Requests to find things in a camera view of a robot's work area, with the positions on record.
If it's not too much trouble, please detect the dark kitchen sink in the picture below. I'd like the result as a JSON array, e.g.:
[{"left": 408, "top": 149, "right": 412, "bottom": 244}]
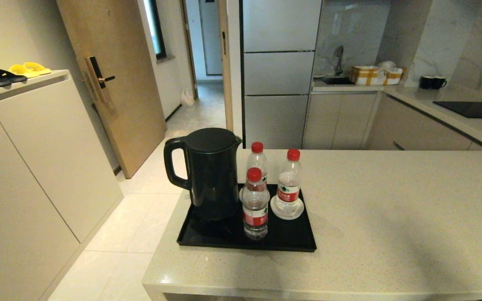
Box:
[{"left": 322, "top": 75, "right": 355, "bottom": 85}]

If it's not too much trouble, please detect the silver refrigerator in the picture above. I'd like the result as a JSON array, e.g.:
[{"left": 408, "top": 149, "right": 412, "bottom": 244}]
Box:
[{"left": 241, "top": 0, "right": 322, "bottom": 150}]

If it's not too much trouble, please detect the small yellow plaid storage box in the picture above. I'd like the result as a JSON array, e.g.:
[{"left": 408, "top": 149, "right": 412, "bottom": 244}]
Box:
[{"left": 385, "top": 67, "right": 404, "bottom": 85}]

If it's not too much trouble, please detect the beige kitchen base cabinet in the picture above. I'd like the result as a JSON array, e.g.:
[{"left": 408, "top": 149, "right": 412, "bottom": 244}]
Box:
[{"left": 302, "top": 91, "right": 482, "bottom": 151}]

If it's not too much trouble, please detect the yellow slipper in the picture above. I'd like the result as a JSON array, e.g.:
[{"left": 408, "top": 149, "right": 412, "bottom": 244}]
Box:
[
  {"left": 9, "top": 64, "right": 41, "bottom": 78},
  {"left": 23, "top": 62, "right": 52, "bottom": 75}
]

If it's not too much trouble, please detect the black induction cooktop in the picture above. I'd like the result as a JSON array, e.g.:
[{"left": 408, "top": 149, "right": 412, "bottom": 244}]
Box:
[{"left": 433, "top": 101, "right": 482, "bottom": 119}]

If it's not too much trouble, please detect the white hallway door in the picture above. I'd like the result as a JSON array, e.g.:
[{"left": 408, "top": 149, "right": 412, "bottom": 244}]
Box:
[{"left": 199, "top": 0, "right": 224, "bottom": 76}]

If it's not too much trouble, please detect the black electric kettle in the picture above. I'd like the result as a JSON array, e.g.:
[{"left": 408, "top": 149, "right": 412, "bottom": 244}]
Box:
[{"left": 164, "top": 128, "right": 243, "bottom": 222}]

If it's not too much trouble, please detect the clear red-capped water bottle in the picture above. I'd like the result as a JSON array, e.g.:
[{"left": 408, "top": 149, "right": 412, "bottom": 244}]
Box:
[
  {"left": 247, "top": 142, "right": 268, "bottom": 184},
  {"left": 275, "top": 148, "right": 303, "bottom": 212},
  {"left": 241, "top": 168, "right": 270, "bottom": 241}
]

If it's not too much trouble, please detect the large yellow plaid storage box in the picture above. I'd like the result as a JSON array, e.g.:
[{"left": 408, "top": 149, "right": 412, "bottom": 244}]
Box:
[{"left": 350, "top": 65, "right": 388, "bottom": 86}]

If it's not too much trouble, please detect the black rectangular serving tray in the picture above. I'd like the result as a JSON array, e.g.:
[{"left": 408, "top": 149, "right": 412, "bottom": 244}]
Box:
[{"left": 177, "top": 183, "right": 318, "bottom": 253}]

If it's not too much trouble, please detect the wooden entrance door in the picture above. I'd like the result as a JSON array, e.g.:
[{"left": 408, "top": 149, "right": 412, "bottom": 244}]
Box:
[{"left": 56, "top": 0, "right": 167, "bottom": 179}]

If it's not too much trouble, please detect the chrome kitchen faucet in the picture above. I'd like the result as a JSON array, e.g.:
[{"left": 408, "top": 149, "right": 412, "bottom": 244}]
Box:
[{"left": 334, "top": 45, "right": 345, "bottom": 77}]

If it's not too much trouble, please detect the dark framed window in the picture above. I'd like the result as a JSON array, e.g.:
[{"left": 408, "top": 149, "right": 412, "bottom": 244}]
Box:
[{"left": 144, "top": 0, "right": 167, "bottom": 60}]

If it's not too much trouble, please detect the beige shoe cabinet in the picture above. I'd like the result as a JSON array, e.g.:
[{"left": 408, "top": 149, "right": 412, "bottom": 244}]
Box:
[{"left": 0, "top": 69, "right": 124, "bottom": 301}]

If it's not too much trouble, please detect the black door lock handle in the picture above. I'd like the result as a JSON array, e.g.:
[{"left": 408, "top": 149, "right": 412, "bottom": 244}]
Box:
[{"left": 85, "top": 56, "right": 116, "bottom": 105}]

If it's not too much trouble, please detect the wooden door frame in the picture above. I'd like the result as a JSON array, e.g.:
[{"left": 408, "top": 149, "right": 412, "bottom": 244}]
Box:
[{"left": 218, "top": 0, "right": 234, "bottom": 132}]

